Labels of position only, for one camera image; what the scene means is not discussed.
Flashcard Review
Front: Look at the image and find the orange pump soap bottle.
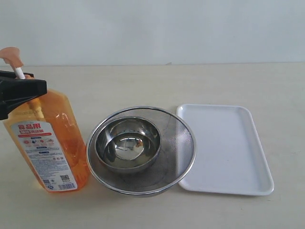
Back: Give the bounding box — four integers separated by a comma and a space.
0, 47, 90, 193

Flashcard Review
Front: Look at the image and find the steel mesh strainer basket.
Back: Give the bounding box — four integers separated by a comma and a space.
86, 106, 196, 197

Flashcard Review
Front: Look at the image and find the small stainless steel bowl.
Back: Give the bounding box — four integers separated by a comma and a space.
94, 116, 161, 174

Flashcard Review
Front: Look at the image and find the white rectangular plastic tray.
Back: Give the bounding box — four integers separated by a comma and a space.
176, 104, 274, 196

